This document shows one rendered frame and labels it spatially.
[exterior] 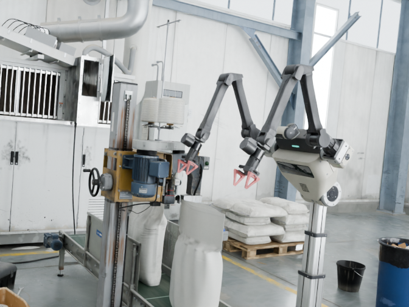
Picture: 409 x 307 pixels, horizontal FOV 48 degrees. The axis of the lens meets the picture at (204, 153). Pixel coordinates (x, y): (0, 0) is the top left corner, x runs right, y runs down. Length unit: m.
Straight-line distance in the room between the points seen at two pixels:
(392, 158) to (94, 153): 7.48
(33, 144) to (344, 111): 6.71
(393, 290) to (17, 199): 3.93
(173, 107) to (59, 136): 2.94
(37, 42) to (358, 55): 7.14
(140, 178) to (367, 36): 8.60
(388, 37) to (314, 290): 8.89
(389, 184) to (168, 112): 9.00
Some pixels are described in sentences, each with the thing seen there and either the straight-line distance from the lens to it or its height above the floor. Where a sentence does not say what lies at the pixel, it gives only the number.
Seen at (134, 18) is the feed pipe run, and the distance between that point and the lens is 5.37.
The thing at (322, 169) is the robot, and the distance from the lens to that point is 2.66.
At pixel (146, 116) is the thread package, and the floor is 1.56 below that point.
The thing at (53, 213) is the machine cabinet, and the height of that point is 0.39.
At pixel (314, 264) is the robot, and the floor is 0.76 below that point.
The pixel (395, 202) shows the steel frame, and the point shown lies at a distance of 11.12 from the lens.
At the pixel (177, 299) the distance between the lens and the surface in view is 2.96.
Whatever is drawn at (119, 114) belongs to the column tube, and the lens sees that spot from 2.89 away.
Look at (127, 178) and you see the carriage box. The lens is 2.89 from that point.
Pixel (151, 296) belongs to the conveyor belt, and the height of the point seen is 0.38.
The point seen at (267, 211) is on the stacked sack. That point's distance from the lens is 5.77.
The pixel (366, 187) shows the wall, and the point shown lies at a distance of 10.96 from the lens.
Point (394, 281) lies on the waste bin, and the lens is 4.49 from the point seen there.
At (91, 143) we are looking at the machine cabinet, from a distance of 5.67.
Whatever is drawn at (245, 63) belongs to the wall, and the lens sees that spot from 8.41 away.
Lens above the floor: 1.52
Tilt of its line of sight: 3 degrees down
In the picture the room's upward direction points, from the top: 5 degrees clockwise
